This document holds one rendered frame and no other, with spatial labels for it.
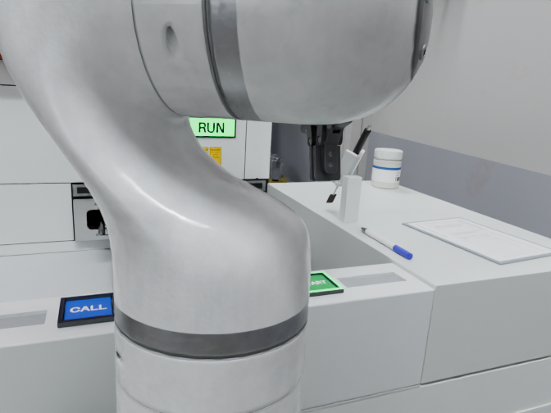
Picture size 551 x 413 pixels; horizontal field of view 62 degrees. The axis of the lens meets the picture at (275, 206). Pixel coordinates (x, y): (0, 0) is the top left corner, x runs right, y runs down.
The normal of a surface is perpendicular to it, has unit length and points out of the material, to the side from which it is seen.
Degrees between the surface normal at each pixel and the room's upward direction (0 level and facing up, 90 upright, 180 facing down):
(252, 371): 88
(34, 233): 90
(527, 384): 90
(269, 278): 80
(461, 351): 90
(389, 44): 109
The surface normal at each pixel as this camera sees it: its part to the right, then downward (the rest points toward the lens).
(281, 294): 0.66, 0.18
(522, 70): -0.98, 0.00
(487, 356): 0.36, 0.26
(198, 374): 0.01, 0.22
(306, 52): -0.18, 0.59
